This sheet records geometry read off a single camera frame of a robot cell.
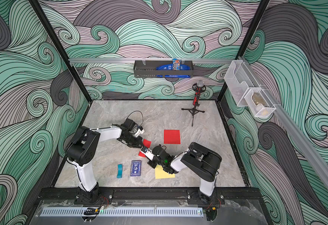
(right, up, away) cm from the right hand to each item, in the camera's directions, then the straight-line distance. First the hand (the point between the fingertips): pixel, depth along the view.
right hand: (148, 155), depth 90 cm
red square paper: (-1, +6, +7) cm, 9 cm away
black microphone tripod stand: (+34, +29, +15) cm, 47 cm away
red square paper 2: (+16, +11, +9) cm, 21 cm away
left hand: (-4, +6, +2) cm, 7 cm away
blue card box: (-7, -5, -8) cm, 12 cm away
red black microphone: (+35, +45, +7) cm, 58 cm away
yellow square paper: (+8, -8, -8) cm, 14 cm away
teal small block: (-16, -8, -8) cm, 20 cm away
